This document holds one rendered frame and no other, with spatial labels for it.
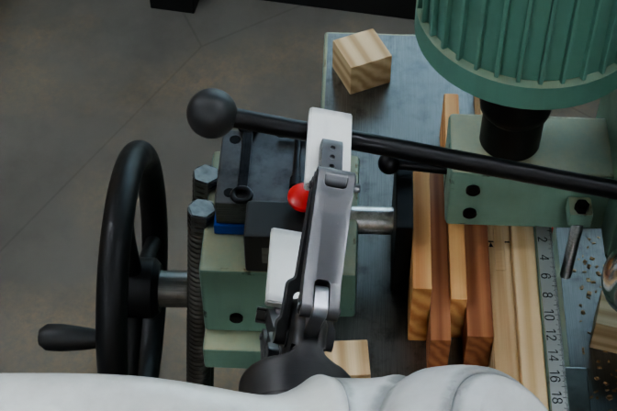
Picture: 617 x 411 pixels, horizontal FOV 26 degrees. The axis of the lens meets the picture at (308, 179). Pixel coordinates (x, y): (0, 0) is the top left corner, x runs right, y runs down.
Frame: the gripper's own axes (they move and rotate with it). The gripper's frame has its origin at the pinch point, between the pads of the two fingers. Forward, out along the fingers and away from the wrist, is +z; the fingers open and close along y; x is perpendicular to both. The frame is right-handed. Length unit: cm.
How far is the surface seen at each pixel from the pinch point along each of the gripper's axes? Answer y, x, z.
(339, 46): -18.6, -5.7, 35.4
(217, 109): 7.5, 7.9, -0.9
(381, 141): 6.5, -3.8, -0.2
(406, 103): -20.8, -13.3, 31.4
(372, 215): -15.4, -8.6, 11.4
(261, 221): -12.7, 1.5, 6.5
